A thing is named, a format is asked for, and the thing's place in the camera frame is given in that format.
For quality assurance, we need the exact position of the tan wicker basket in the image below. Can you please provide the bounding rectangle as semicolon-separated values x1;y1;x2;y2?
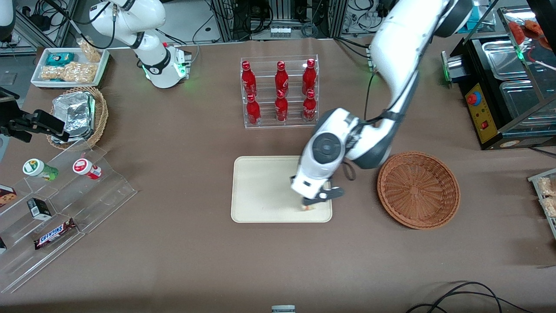
46;86;109;150

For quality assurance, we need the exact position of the steel tray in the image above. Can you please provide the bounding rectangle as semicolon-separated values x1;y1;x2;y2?
481;40;539;81

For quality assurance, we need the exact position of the red cola bottle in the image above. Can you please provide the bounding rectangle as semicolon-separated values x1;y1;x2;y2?
302;89;317;123
301;59;317;93
241;61;257;98
275;90;289;123
246;94;261;126
275;61;290;94

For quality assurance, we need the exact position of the teal snack packet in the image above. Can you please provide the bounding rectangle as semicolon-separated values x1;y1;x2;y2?
46;52;75;67

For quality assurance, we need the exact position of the black floor cable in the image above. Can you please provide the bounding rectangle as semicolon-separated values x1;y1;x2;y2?
406;281;536;313

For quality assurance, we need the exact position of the clear acrylic stepped display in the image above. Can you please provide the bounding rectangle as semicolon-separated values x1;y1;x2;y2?
0;141;138;294

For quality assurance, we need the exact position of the metal wire rack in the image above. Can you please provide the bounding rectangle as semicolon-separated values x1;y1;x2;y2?
527;168;556;240

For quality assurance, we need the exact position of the black food warmer machine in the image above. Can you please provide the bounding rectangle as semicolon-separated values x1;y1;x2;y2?
441;5;556;151

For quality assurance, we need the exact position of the cookie box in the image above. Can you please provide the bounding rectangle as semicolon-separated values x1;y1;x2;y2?
0;184;18;209

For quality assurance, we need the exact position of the cream plastic tray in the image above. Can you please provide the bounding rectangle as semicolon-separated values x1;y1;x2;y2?
231;155;333;223

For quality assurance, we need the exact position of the teal cardboard box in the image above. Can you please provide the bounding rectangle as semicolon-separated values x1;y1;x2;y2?
469;0;493;32

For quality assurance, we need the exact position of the clear bag of peanuts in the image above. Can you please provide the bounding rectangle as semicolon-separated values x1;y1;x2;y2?
40;65;66;82
63;62;99;83
77;38;103;63

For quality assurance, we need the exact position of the clear acrylic bottle rack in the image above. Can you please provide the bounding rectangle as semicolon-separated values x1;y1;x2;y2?
240;54;320;130

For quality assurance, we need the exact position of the Snickers chocolate bar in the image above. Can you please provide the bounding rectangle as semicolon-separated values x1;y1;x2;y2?
33;218;78;251

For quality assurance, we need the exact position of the small black carton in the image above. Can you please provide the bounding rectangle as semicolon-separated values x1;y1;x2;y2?
26;197;53;220

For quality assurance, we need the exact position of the brown wicker basket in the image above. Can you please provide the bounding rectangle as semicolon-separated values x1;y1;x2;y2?
377;151;461;230

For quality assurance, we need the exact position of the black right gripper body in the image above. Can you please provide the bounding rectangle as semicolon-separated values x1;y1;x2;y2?
0;87;21;127

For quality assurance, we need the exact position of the white rectangular snack tray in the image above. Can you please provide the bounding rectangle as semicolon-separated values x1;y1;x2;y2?
30;47;110;89

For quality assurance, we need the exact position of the foil wrapped package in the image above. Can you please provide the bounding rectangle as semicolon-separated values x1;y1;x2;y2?
52;92;93;131
50;99;96;145

